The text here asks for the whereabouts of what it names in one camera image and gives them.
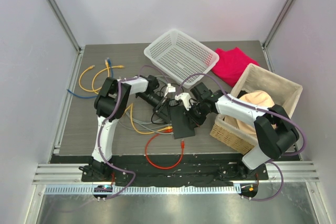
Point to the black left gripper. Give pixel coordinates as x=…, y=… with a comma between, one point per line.
x=161, y=109

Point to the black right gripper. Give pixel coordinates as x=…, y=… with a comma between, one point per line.
x=196, y=121

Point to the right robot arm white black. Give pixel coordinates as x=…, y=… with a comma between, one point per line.
x=274, y=130

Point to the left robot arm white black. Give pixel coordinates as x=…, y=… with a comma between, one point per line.
x=110, y=105

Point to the white perforated plastic basket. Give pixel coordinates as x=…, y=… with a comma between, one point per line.
x=181, y=57

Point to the magenta cloth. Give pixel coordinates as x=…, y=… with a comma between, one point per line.
x=231, y=65

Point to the beige hat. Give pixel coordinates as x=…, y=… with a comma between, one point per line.
x=258, y=97

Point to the wicker basket with liner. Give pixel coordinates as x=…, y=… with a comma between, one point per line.
x=260, y=87

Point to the black network switch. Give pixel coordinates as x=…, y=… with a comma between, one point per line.
x=180, y=123

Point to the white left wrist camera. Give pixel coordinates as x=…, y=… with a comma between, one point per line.
x=169, y=89

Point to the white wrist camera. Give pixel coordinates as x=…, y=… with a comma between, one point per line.
x=185, y=98
x=169, y=89

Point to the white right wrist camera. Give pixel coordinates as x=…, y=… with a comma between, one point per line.
x=185, y=98

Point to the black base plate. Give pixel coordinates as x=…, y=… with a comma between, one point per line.
x=159, y=161

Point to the aluminium frame rail left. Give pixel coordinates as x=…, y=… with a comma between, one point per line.
x=66, y=102

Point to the aluminium frame rail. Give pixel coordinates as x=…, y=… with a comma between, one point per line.
x=66, y=102
x=288, y=47

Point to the aluminium front rail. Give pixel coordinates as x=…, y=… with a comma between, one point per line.
x=184, y=174

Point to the white slotted cable duct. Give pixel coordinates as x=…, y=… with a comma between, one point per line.
x=86, y=189

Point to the aluminium frame rail right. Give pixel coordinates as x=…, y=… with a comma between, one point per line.
x=288, y=47

